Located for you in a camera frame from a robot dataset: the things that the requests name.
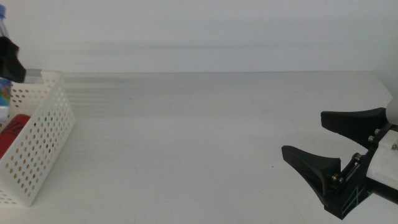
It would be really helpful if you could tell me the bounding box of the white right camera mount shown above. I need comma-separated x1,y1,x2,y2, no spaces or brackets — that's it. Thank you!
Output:
366,129,398,183

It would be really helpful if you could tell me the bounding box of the white perforated plastic basket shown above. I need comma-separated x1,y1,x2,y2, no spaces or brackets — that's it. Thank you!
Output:
0,69,76,208

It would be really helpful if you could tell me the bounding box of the red soda can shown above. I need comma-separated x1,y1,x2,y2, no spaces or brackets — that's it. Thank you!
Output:
0,114,32,160

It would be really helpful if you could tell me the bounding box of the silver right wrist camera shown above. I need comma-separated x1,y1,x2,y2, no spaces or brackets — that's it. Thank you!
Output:
385,95,398,126

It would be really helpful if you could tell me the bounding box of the blue-capped water bottle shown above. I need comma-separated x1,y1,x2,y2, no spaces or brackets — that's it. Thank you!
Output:
0,4,13,123

